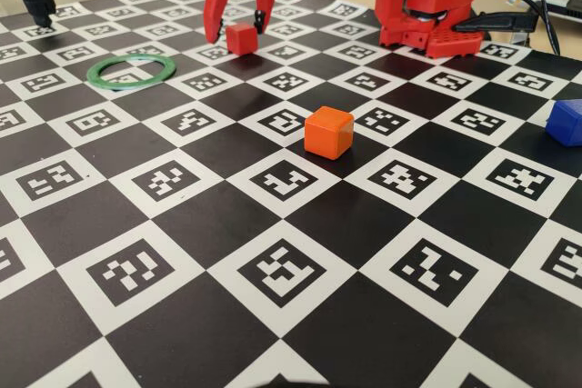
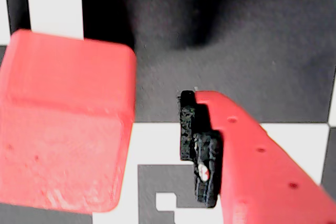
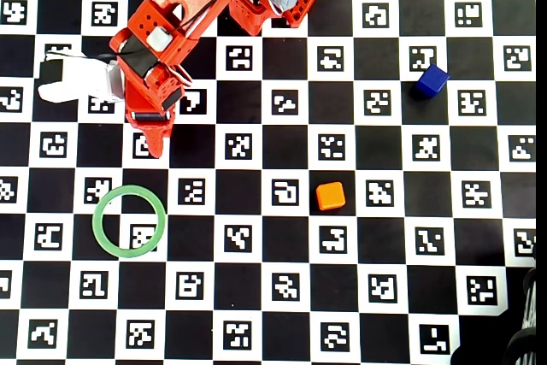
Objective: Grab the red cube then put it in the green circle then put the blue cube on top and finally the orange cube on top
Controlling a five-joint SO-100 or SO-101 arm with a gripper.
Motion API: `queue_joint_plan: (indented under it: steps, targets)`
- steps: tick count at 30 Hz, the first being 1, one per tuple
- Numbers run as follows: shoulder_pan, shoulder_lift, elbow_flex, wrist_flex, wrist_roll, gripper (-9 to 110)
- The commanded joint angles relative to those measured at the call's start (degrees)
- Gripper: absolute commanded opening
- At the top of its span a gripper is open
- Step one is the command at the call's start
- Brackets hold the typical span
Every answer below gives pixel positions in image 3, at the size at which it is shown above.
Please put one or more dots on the orange-red gripper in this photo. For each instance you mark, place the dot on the orange-red gripper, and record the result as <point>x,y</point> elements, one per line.
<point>149,117</point>

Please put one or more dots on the orange cube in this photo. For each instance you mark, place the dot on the orange cube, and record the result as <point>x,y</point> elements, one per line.
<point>331,196</point>

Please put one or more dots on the blue cube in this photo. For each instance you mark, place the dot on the blue cube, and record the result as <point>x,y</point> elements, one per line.
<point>432,80</point>

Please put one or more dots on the small grey square block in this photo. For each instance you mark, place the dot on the small grey square block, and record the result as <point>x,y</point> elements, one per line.
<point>159,39</point>

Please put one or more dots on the black white marker checkerboard mat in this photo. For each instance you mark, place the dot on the black white marker checkerboard mat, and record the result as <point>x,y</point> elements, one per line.
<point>51,155</point>

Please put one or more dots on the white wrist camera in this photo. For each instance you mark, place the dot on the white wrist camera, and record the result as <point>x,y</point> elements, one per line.
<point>85,78</point>

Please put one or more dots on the black coiled camera stand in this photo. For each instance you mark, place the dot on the black coiled camera stand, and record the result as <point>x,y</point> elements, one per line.
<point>513,345</point>

